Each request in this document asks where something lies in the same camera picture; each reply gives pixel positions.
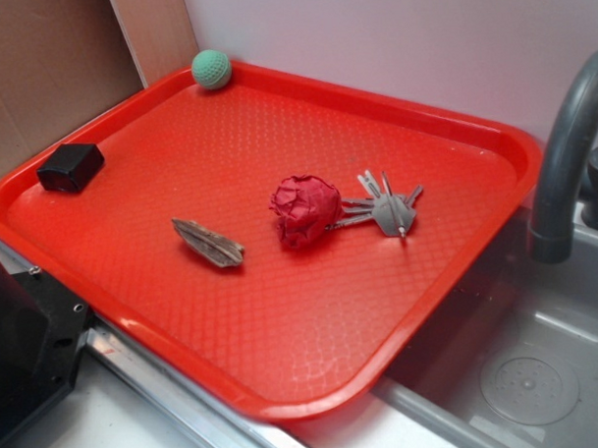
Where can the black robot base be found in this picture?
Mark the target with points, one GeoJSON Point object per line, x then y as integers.
{"type": "Point", "coordinates": [43, 329]}

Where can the silver keys bunch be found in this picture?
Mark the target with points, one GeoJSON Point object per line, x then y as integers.
{"type": "Point", "coordinates": [393, 213]}

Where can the crumpled red paper ball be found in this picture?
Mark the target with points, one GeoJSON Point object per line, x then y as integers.
{"type": "Point", "coordinates": [305, 206]}

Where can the red plastic tray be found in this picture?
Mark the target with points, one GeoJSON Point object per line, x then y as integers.
{"type": "Point", "coordinates": [289, 334]}

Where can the brown wood piece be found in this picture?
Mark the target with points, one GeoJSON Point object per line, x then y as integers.
{"type": "Point", "coordinates": [217, 249]}

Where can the green dimpled ball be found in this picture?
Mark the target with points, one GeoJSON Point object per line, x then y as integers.
{"type": "Point", "coordinates": [211, 69]}

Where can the small black box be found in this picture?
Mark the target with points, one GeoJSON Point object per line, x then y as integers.
{"type": "Point", "coordinates": [70, 167]}

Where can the grey plastic sink basin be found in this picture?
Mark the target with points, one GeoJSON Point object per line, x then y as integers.
{"type": "Point", "coordinates": [509, 358]}

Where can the grey toy faucet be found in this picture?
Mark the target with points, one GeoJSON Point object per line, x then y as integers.
{"type": "Point", "coordinates": [569, 172]}

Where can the brown cardboard panel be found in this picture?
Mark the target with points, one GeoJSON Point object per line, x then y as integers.
{"type": "Point", "coordinates": [64, 62]}

